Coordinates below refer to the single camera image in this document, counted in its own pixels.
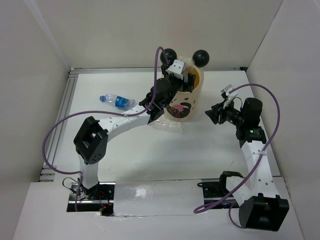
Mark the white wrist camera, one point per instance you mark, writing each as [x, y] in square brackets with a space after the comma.
[228, 94]
[177, 69]

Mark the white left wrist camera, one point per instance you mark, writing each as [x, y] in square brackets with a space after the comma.
[177, 69]

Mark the white taped front panel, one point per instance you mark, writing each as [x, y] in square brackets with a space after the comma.
[157, 198]

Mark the cream bin with black ears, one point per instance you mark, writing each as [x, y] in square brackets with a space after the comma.
[183, 106]

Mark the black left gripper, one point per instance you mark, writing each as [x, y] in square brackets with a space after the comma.
[188, 86]

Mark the aluminium frame rail left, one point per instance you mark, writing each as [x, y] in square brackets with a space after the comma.
[52, 145]

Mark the aluminium frame rail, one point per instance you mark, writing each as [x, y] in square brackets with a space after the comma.
[147, 69]
[52, 145]

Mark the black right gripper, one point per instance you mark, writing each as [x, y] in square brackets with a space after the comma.
[214, 114]

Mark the clear plastic bottle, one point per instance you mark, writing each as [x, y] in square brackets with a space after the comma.
[163, 124]

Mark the aluminium frame rail back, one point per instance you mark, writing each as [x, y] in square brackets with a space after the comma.
[147, 69]

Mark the blue label bottle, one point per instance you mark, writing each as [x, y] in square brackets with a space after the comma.
[118, 102]

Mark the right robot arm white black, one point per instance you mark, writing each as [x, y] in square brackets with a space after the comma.
[260, 205]

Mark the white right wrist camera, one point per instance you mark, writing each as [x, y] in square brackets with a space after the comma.
[228, 94]

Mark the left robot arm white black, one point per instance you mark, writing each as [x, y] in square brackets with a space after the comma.
[93, 136]

